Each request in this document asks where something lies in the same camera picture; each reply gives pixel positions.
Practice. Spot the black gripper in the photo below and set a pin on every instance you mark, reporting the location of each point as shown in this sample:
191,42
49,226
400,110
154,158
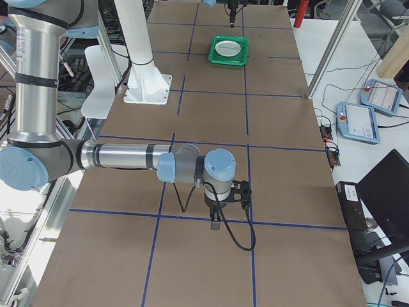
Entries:
232,13
212,203

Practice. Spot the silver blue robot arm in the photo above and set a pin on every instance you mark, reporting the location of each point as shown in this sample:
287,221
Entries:
212,3
36,155

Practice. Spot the white round plate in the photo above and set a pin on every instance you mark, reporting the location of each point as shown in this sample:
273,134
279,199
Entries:
228,48

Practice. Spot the green plastic tray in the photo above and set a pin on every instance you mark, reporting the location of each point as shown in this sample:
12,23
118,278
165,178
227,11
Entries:
239,60

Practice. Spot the red cylinder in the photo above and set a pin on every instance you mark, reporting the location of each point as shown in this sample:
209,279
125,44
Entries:
301,11

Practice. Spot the black desktop box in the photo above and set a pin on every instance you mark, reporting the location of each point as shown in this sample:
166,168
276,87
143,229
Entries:
352,210

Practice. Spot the orange black power strip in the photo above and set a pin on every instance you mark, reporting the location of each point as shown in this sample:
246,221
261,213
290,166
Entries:
326,132

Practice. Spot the white chair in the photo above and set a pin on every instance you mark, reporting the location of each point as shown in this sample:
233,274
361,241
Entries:
99,102

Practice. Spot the near blue teach pendant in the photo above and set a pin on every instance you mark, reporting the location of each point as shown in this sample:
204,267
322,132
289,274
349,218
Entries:
357,122

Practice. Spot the blue teach pendant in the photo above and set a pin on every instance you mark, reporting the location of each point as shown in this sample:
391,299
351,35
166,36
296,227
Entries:
382,97
357,122

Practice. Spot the far blue teach pendant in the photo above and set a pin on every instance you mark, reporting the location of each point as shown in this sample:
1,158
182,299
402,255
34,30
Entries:
382,97

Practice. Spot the black monitor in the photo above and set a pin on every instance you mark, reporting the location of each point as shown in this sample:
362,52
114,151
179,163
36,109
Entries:
384,191

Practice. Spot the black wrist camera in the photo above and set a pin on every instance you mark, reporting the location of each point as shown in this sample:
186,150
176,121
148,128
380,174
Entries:
241,192

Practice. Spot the aluminium frame post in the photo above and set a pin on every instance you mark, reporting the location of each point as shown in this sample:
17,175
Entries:
342,26

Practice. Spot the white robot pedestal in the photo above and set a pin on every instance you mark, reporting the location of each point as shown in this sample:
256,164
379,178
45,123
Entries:
146,84

